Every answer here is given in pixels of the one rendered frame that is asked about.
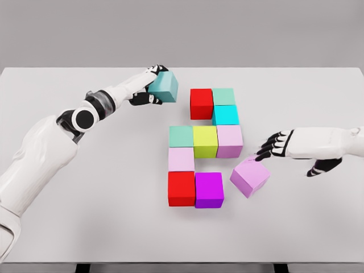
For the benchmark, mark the teal cube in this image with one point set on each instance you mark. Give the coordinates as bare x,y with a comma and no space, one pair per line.
165,85

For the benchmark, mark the yellow-green cube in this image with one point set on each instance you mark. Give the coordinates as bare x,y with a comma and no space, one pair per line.
205,142

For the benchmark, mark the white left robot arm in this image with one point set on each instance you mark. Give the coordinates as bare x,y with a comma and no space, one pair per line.
42,142

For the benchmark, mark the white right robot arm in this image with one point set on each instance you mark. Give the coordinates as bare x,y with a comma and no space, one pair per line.
355,140

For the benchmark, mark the orchid pink cube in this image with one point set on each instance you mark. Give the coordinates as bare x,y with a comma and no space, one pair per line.
249,177

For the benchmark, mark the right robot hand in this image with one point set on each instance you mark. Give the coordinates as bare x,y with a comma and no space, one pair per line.
315,143

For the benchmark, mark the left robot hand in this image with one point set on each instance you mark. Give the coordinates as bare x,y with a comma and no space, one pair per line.
136,83

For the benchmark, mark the cyan cube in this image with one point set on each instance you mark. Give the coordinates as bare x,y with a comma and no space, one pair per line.
226,115

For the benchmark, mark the light pink cube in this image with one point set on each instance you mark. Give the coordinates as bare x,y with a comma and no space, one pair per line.
229,140
181,159

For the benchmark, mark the mint green cube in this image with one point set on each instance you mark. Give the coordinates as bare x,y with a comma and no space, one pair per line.
181,136
224,96

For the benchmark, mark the purple cube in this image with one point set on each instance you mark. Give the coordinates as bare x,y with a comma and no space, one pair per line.
209,189

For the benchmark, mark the red cube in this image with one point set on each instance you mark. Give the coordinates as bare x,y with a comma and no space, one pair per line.
201,102
181,187

